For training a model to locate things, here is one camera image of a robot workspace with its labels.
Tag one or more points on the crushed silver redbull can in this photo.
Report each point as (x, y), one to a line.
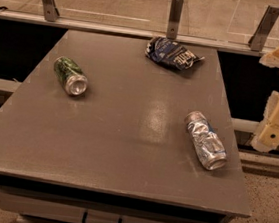
(209, 148)

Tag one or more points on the green soda can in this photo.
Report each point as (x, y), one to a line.
(70, 76)

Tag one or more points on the crumpled blue chip bag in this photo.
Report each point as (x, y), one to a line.
(171, 54)

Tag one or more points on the right metal rail bracket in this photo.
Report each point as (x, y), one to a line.
(257, 41)

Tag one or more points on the middle metal rail bracket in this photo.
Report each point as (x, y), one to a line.
(174, 18)

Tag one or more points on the grey drawer with black handle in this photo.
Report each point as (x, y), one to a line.
(34, 207)

